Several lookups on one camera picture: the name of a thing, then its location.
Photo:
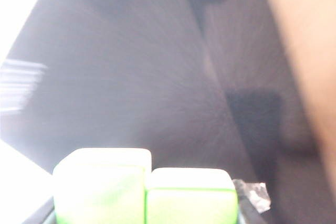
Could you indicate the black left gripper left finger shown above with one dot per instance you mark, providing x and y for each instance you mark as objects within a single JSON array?
[{"x": 44, "y": 214}]

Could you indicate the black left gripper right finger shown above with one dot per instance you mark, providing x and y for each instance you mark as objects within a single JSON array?
[{"x": 249, "y": 203}]

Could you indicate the green-backed white mahjong tile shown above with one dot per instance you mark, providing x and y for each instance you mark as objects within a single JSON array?
[
  {"x": 102, "y": 190},
  {"x": 191, "y": 200}
]

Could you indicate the black felt mat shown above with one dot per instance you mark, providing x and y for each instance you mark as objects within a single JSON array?
[{"x": 131, "y": 77}]

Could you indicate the brown cardboard paper box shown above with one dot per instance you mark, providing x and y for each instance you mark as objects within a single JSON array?
[{"x": 315, "y": 51}]

